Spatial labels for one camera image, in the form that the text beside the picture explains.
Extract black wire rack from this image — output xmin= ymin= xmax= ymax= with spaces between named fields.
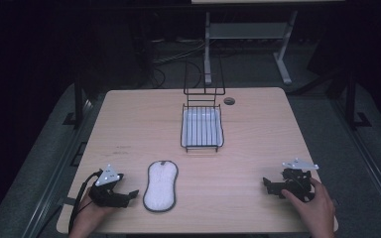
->
xmin=180 ymin=54 xmax=227 ymax=154

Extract grey metal stand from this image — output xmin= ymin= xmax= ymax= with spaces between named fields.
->
xmin=203 ymin=10 xmax=300 ymax=86

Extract white sponge pad grey rim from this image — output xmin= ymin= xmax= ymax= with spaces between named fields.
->
xmin=142 ymin=160 xmax=180 ymax=213

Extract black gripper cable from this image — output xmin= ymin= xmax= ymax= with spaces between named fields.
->
xmin=66 ymin=170 xmax=104 ymax=234

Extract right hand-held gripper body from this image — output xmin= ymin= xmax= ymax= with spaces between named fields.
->
xmin=280 ymin=158 xmax=320 ymax=203

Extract black stand leg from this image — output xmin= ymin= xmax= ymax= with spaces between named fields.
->
xmin=342 ymin=70 xmax=373 ymax=131
xmin=62 ymin=72 xmax=87 ymax=129

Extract white plastic tray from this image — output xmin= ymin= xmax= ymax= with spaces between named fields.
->
xmin=182 ymin=107 xmax=224 ymax=148

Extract floor cables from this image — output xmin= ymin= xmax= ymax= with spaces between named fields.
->
xmin=150 ymin=39 xmax=212 ymax=89

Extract person's left hand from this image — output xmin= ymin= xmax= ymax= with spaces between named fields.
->
xmin=68 ymin=188 xmax=117 ymax=238

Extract person's right hand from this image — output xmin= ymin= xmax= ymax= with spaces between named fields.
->
xmin=280 ymin=178 xmax=337 ymax=238

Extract metal floor rail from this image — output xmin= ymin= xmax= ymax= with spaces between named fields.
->
xmin=331 ymin=97 xmax=381 ymax=216
xmin=21 ymin=98 xmax=95 ymax=238

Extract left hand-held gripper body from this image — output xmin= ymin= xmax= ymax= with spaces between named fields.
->
xmin=88 ymin=164 xmax=125 ymax=208

